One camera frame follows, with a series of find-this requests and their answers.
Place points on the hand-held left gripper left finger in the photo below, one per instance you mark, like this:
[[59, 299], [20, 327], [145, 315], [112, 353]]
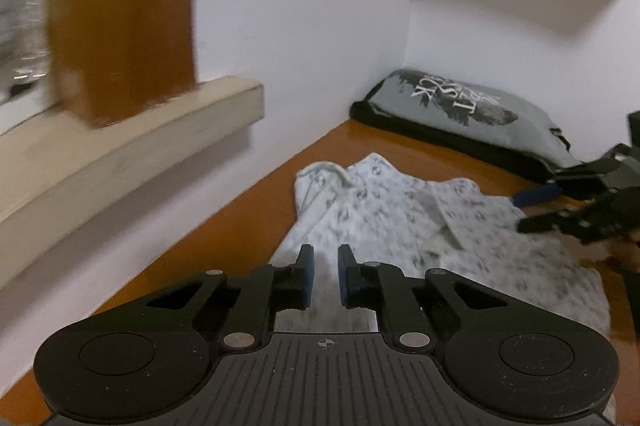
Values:
[[309, 278]]

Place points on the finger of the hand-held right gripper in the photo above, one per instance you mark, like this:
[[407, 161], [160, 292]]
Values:
[[537, 197], [550, 221]]

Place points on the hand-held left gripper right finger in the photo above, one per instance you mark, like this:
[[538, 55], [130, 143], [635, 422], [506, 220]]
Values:
[[341, 276]]

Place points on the white patterned shirt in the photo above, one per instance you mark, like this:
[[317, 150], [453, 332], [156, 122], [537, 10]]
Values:
[[400, 216]]

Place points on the grey printed t-shirt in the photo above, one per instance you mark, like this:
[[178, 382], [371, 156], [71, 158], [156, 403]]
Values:
[[475, 115]]

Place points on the black folded garment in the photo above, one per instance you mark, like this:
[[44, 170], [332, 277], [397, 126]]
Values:
[[450, 140]]

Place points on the beige window sill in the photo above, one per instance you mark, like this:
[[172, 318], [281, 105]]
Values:
[[125, 165]]

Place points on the wooden window frame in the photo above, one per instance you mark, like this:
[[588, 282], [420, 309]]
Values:
[[125, 5]]

